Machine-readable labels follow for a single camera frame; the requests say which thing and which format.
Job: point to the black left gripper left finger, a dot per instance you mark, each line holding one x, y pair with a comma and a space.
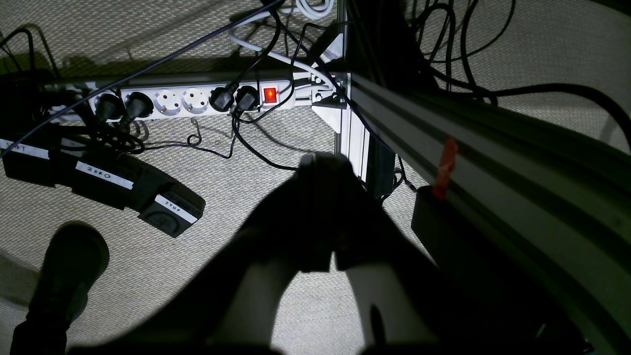
230, 306

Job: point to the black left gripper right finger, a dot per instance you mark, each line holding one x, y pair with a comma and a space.
474, 302

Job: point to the black foot pedal stop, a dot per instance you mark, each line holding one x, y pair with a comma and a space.
166, 203

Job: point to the black foot pedal zero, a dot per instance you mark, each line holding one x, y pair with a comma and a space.
109, 179

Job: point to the black foot pedal start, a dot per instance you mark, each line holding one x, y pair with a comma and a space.
39, 160

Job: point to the white power strip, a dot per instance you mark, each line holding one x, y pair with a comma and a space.
178, 99

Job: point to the aluminium table frame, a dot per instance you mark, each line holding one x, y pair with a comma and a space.
554, 202

